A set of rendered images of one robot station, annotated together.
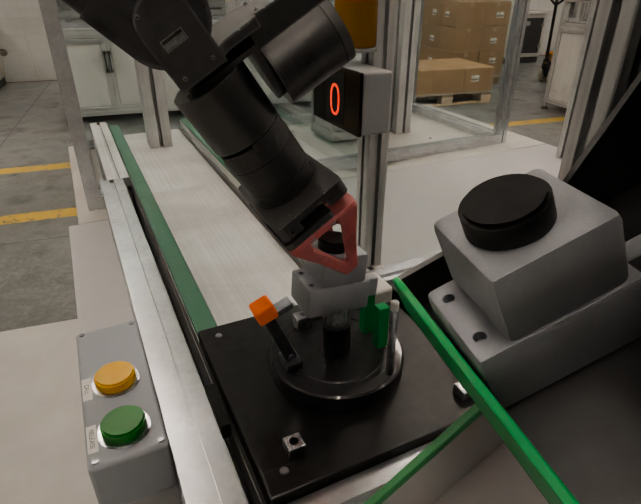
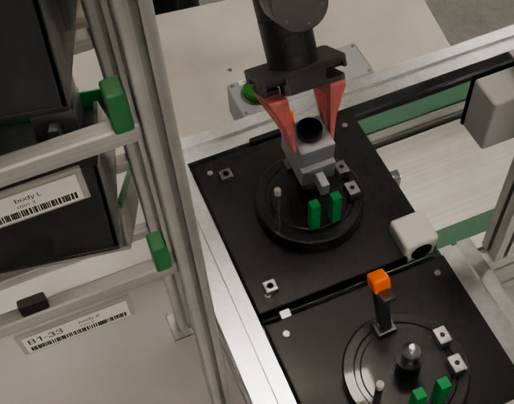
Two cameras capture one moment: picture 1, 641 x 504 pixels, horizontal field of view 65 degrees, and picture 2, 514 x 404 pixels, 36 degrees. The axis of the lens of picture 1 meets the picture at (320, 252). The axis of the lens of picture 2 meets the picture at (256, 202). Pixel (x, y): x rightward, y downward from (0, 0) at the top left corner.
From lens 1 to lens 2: 0.87 m
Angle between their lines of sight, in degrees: 70
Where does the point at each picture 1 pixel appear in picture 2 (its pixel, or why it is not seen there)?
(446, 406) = (257, 273)
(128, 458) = (234, 100)
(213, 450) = (236, 139)
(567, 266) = not seen: hidden behind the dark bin
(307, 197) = (260, 74)
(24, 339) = (417, 23)
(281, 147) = (266, 36)
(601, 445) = (16, 132)
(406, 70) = not seen: outside the picture
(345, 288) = (293, 157)
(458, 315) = not seen: hidden behind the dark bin
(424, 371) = (297, 266)
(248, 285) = (479, 155)
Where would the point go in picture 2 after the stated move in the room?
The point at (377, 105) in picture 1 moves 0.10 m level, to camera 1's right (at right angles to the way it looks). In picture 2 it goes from (478, 117) to (489, 199)
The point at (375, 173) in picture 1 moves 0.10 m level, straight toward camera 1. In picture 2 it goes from (511, 183) to (418, 173)
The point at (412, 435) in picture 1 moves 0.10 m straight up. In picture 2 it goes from (231, 246) to (225, 201)
